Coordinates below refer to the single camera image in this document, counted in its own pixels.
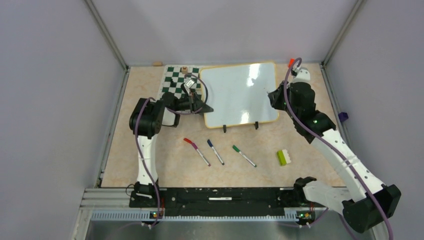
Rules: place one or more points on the green white chess mat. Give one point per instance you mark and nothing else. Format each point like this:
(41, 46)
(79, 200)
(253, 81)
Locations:
(172, 71)

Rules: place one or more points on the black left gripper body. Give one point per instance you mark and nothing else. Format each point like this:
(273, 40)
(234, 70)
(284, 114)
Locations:
(187, 103)

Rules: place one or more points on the red marker cap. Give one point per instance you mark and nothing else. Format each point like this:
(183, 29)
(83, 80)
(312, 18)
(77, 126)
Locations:
(188, 141)

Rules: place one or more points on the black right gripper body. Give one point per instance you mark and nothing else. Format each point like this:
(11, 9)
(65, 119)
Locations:
(279, 101)

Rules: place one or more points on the yellow framed whiteboard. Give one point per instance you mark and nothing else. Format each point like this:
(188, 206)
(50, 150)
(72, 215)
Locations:
(238, 94)

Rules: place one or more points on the small wooden block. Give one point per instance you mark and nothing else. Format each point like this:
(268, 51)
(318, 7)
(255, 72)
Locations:
(157, 64)

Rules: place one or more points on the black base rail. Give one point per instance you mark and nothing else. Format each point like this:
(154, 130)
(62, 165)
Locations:
(223, 202)

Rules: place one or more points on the purple block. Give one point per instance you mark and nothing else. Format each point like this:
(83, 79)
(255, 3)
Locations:
(343, 116)

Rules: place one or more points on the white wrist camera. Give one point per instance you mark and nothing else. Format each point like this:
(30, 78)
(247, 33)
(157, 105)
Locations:
(188, 84)
(300, 74)

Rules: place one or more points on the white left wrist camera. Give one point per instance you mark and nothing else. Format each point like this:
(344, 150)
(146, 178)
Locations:
(188, 84)

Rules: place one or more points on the black chess piece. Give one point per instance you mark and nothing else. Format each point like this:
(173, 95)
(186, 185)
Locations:
(173, 84)

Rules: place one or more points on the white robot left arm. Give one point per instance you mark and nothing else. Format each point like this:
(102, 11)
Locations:
(146, 121)

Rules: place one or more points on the green capped marker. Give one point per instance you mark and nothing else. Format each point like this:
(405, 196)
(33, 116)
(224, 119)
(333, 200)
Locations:
(244, 156)

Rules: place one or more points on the purple capped marker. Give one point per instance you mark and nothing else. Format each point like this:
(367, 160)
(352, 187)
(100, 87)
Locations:
(201, 154)

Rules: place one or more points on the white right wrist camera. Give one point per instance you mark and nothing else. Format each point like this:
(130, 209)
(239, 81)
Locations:
(300, 74)

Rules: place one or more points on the orange block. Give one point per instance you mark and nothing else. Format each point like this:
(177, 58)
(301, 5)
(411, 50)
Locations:
(291, 62)

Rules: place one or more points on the green white lego brick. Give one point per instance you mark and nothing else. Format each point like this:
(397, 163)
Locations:
(283, 157)

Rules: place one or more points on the blue capped marker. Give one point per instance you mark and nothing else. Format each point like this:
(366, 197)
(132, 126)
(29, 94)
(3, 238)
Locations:
(215, 152)

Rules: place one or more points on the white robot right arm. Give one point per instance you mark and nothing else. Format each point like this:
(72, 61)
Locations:
(368, 201)

